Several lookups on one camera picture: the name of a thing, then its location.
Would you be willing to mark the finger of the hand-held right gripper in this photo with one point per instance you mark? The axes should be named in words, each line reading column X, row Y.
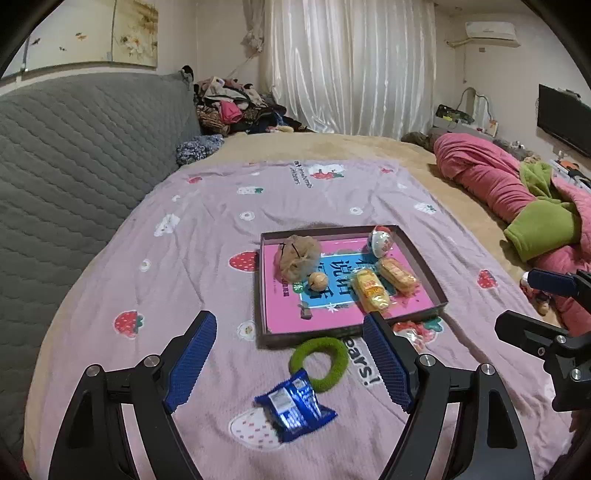
column 549, row 281
column 521, row 328

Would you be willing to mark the dark bag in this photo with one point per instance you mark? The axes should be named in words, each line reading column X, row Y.
column 452, row 111

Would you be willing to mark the walnut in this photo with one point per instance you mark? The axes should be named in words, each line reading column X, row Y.
column 317, row 280

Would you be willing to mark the brown crumpled bag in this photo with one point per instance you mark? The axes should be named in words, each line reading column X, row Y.
column 298, row 256

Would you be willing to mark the floral wall poster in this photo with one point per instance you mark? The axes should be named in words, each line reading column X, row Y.
column 134, row 37

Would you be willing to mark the red white egg toy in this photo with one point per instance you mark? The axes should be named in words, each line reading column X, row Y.
column 381, row 240

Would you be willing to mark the blue snack packet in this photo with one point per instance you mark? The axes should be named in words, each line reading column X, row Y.
column 293, row 406

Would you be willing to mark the white air conditioner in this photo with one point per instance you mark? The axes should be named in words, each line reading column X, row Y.
column 489, row 31

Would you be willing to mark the pile of clothes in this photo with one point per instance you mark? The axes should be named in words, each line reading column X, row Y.
column 231, row 104

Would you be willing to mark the dark brown cloth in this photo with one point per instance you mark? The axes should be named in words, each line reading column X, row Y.
column 418, row 138

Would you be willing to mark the grey quilted headboard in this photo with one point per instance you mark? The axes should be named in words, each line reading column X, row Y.
column 78, row 152

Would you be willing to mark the blue patterned cloth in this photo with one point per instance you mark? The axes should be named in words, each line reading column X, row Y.
column 198, row 147

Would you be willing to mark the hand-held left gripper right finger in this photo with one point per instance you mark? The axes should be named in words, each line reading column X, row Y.
column 388, row 364

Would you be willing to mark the orange biscuit packet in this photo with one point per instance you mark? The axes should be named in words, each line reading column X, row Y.
column 397, row 274

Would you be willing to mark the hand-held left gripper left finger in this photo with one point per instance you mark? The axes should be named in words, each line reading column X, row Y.
column 194, row 360

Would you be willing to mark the white metal frame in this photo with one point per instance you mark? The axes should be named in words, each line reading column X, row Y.
column 485, row 104

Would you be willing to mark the yellow cake packet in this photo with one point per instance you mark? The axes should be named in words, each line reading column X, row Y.
column 369, row 288

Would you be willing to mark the white curtain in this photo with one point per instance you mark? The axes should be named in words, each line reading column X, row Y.
column 351, row 64

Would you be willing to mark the green blanket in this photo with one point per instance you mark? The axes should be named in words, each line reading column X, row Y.
column 540, row 226

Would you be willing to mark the black flat television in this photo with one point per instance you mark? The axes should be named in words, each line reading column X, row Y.
column 563, row 117

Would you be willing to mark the pink quilt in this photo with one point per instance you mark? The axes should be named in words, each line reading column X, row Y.
column 480, row 170

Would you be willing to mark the pink printed blanket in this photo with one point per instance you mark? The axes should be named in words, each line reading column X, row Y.
column 184, row 230

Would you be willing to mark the dark shallow box tray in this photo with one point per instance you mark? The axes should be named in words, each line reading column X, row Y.
column 281, row 340

